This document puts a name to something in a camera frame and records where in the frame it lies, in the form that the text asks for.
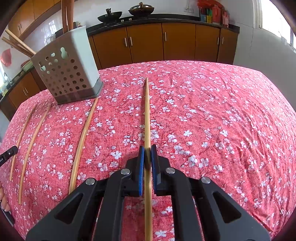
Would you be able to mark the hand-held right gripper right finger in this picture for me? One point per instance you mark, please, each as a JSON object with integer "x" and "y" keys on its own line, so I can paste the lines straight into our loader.
{"x": 154, "y": 171}

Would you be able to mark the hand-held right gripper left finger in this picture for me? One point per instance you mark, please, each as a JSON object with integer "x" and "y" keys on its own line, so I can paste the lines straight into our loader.
{"x": 141, "y": 171}

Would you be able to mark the perforated metal chopstick holder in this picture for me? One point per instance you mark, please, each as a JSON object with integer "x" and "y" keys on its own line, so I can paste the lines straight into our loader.
{"x": 90, "y": 60}

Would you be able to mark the person's left hand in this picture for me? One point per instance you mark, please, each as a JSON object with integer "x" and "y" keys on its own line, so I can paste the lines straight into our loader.
{"x": 3, "y": 199}

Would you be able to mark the red floral tablecloth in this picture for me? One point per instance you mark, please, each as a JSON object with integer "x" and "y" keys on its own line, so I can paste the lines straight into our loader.
{"x": 208, "y": 115}

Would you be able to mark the green basin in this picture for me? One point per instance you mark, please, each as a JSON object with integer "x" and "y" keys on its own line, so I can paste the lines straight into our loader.
{"x": 26, "y": 66}

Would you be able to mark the black kitchen countertop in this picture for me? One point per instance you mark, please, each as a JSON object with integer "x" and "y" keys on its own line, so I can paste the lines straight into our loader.
{"x": 161, "y": 17}

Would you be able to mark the open black wok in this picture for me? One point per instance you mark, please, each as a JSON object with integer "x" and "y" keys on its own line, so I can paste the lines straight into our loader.
{"x": 109, "y": 17}

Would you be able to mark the black wok with lid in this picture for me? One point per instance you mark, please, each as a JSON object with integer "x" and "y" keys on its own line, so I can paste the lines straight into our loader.
{"x": 141, "y": 10}

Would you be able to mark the colourful condiment boxes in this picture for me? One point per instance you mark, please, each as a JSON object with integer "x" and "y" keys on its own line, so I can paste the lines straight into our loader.
{"x": 205, "y": 16}

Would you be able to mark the pink bottle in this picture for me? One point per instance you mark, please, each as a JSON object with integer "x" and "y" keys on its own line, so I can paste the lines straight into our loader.
{"x": 217, "y": 15}

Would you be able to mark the red oil bottle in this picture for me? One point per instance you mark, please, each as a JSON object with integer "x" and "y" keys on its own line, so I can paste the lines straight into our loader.
{"x": 225, "y": 18}

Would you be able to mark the large kitchen window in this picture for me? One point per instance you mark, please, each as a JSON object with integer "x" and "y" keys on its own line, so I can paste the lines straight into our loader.
{"x": 272, "y": 18}

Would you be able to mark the red bag on wall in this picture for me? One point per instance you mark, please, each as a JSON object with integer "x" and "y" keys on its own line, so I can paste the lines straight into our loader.
{"x": 5, "y": 58}

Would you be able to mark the brown wall cabinets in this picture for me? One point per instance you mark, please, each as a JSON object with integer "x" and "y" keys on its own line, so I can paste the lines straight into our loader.
{"x": 27, "y": 14}

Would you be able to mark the white wall socket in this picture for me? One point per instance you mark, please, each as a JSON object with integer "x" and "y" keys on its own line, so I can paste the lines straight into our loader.
{"x": 189, "y": 9}

